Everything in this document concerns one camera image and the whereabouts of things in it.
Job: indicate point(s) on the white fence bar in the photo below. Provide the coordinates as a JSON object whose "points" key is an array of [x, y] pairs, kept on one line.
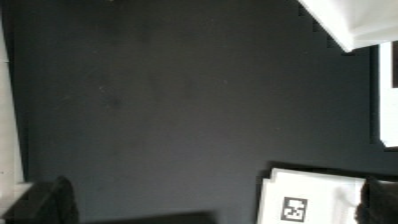
{"points": [[357, 20], [12, 184]]}

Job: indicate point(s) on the white marker sheet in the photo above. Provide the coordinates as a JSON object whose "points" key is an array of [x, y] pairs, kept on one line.
{"points": [[387, 97]]}

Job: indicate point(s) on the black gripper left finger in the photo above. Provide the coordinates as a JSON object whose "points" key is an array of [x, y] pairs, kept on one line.
{"points": [[46, 205]]}

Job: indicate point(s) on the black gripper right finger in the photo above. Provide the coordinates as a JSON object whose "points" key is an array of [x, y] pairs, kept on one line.
{"points": [[376, 209]]}

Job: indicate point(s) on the white cabinet door panel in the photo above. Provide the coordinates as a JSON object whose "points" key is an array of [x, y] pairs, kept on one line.
{"points": [[307, 198]]}

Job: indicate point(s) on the white right fence bar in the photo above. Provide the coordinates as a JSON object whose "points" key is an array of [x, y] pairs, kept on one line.
{"points": [[357, 20]]}

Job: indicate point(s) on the white front fence bar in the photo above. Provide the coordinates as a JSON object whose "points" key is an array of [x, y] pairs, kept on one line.
{"points": [[12, 184]]}

